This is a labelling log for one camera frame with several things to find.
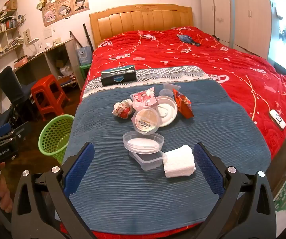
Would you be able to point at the clear oval plastic container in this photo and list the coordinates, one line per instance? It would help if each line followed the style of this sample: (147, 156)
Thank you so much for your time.
(143, 143)

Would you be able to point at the red plastic stool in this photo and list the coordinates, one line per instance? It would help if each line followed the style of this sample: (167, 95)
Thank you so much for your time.
(46, 84)

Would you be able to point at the white plastic bag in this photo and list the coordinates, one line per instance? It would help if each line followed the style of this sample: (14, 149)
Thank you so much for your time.
(66, 71)

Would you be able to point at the red white wrapper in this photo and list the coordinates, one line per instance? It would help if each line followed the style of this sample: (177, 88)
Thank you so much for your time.
(121, 109)

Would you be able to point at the blue towel with patterned border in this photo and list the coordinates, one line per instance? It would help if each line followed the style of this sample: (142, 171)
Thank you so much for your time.
(120, 199)

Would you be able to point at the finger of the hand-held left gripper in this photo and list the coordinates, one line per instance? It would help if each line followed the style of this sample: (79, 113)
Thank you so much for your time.
(0, 130)
(18, 133)

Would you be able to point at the row of books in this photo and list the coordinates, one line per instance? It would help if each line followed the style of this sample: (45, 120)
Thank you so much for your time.
(7, 25)

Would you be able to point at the red snack packet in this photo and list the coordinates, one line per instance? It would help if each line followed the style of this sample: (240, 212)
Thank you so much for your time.
(184, 104)

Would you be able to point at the white wardrobe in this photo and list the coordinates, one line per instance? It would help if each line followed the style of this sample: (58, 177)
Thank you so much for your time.
(247, 12)

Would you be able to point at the light blue paper bag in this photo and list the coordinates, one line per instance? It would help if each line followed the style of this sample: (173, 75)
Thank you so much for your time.
(84, 56)

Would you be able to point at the long black sword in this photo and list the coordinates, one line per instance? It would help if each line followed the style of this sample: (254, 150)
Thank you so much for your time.
(88, 37)

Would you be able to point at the white round plastic lid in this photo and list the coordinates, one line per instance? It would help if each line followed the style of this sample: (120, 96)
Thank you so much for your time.
(167, 110)

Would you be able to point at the wooden desk with compartments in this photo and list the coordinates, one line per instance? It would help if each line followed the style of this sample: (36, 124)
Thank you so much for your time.
(73, 54)

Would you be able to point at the white foam block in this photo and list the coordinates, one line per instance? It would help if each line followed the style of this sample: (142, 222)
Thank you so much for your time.
(179, 161)

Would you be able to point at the green plastic stool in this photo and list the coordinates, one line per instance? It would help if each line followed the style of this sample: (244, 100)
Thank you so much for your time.
(85, 69)

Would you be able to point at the short black sword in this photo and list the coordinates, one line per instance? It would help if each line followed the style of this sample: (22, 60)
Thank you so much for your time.
(76, 39)

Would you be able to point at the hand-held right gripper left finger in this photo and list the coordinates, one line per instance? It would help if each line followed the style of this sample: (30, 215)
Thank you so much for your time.
(79, 169)

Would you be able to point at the blue toy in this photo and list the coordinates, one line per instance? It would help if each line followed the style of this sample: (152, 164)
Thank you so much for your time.
(186, 39)

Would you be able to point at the small wall picture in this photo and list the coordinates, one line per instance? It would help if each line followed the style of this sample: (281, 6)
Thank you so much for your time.
(27, 36)

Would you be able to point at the black cardboard box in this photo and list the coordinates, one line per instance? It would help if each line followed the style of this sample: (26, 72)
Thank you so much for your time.
(118, 76)

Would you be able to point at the bed with red quilt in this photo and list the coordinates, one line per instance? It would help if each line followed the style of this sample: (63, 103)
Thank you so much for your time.
(232, 62)

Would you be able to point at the round labelled plastic container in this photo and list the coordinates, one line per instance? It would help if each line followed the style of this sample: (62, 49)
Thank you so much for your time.
(146, 119)

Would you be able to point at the cardboard box on shelf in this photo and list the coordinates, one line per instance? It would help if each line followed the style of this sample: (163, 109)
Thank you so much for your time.
(11, 5)

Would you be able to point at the orange flat box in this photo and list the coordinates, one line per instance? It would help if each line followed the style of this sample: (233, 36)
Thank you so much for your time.
(20, 61)

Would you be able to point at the pink snack packet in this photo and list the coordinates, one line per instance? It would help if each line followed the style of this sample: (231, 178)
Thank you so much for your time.
(144, 98)

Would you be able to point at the green plastic mesh basket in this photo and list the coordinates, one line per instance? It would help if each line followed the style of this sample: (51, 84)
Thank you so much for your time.
(54, 139)

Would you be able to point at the small cardboard box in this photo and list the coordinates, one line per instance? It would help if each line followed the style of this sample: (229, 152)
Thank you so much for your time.
(59, 63)

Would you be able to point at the person's left hand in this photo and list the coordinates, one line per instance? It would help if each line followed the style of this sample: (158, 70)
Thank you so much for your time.
(5, 191)

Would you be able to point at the cartoon wall poster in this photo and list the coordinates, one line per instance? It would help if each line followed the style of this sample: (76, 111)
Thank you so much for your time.
(65, 8)

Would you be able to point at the white wall paper sheet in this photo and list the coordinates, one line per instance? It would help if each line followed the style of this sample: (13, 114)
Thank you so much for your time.
(48, 32)

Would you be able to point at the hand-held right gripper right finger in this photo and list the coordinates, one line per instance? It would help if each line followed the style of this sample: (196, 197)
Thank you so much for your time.
(209, 169)

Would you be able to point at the black chair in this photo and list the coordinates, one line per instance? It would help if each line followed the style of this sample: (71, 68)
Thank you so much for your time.
(10, 84)

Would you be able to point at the white desk lamp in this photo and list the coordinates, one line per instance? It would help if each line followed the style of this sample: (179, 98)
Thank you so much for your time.
(33, 42)

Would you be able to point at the white remote control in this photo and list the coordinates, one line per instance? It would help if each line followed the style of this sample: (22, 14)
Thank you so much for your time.
(278, 119)

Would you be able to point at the clear plastic cup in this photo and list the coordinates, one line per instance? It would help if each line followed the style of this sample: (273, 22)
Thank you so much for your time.
(169, 90)

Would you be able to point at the clear rectangular plastic tray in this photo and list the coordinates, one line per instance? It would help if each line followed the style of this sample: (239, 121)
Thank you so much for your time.
(148, 160)

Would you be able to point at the wooden bed headboard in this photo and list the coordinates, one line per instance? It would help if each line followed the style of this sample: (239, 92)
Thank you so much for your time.
(143, 17)

